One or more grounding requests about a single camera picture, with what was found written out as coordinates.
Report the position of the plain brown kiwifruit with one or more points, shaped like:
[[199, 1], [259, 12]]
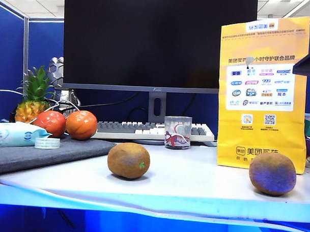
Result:
[[271, 173]]

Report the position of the yellow printed paper bag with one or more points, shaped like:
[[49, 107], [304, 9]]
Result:
[[261, 140]]

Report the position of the kiwifruit with green sticker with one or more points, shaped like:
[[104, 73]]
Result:
[[126, 159]]

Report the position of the clear plastic cup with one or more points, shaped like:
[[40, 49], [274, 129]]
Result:
[[178, 132]]

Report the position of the black computer monitor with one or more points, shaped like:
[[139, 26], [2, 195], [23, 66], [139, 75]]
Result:
[[157, 42]]

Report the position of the grey monitor stand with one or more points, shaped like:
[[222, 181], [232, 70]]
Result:
[[157, 103]]

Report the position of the grey and white keyboard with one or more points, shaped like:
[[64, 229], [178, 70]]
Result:
[[119, 127]]

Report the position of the red-orange tomato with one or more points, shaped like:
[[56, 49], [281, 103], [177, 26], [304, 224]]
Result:
[[51, 122], [81, 124]]

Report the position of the grey felt sleeve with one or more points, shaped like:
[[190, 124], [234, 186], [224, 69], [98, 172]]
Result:
[[54, 153]]

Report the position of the clear adhesive tape roll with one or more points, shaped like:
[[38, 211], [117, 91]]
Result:
[[47, 143]]

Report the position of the small pineapple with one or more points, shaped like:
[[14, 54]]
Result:
[[34, 91]]

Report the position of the light blue wet wipes pack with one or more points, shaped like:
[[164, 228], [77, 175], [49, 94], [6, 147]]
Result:
[[11, 135]]

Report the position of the silver partition post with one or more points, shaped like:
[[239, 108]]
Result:
[[25, 53]]

